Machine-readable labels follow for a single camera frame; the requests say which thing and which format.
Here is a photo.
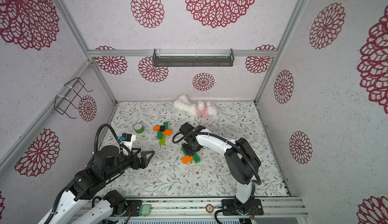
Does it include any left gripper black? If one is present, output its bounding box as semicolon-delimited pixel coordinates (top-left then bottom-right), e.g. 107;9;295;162
105;148;155;181

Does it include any dark green lego brick back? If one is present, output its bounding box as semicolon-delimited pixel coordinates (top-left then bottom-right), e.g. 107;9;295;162
192;153;201;163

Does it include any long lime green lego brick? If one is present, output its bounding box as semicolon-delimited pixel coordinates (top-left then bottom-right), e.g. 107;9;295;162
159;135;166;145

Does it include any dark green lego brick front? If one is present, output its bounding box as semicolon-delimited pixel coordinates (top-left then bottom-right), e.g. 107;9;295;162
157;131;163;140

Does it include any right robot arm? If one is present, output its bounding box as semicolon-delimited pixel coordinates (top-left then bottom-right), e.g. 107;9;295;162
172;123;262;216

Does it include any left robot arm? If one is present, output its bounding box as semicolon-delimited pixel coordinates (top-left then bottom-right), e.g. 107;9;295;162
40;124;155;224

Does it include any green tape roll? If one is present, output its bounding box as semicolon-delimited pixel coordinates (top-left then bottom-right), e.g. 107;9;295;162
133;123;144;134

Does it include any white pink plush toy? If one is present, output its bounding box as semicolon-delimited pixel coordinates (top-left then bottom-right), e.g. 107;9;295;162
173;94;217;119

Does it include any green connector block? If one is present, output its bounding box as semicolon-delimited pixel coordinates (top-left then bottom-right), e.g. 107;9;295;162
139;204;151;217

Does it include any black wall shelf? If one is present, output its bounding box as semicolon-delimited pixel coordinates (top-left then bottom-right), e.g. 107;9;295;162
152;49;235;67

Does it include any black wire wall rack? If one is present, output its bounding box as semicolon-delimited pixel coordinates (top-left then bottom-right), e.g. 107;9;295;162
54;77;93;120

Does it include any metal base rail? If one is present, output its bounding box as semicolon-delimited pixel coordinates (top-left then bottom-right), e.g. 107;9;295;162
66;196;309;224

